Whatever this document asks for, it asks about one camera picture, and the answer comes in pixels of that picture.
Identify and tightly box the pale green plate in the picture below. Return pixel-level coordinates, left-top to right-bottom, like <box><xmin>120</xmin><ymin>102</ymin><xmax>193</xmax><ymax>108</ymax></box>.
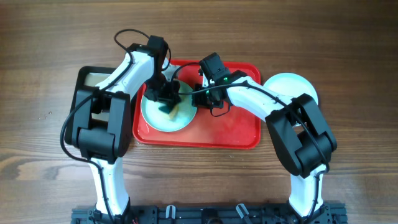
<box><xmin>141</xmin><ymin>95</ymin><xmax>197</xmax><ymax>132</ymax></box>

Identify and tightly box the green yellow sponge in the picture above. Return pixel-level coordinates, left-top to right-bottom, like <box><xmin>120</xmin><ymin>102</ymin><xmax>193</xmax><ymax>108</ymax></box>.
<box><xmin>158</xmin><ymin>105</ymin><xmax>179</xmax><ymax>120</ymax></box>

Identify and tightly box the white round plate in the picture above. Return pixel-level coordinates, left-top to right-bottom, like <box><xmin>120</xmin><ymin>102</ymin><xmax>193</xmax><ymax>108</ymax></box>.
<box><xmin>263</xmin><ymin>73</ymin><xmax>319</xmax><ymax>105</ymax></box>

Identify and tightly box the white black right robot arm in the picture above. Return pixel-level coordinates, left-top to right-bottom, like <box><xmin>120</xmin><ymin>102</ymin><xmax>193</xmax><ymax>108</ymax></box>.
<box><xmin>192</xmin><ymin>69</ymin><xmax>337</xmax><ymax>222</ymax></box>

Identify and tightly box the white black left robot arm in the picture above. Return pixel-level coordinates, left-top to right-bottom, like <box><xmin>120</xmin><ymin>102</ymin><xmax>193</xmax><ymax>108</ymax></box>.
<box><xmin>60</xmin><ymin>37</ymin><xmax>181</xmax><ymax>223</ymax></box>

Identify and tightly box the red plastic tray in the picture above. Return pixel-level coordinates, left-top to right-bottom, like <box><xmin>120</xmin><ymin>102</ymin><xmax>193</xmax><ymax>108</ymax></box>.
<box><xmin>132</xmin><ymin>58</ymin><xmax>262</xmax><ymax>150</ymax></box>

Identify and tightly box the black water tray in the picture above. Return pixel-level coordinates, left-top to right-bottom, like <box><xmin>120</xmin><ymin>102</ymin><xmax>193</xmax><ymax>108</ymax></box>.
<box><xmin>64</xmin><ymin>66</ymin><xmax>115</xmax><ymax>145</ymax></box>

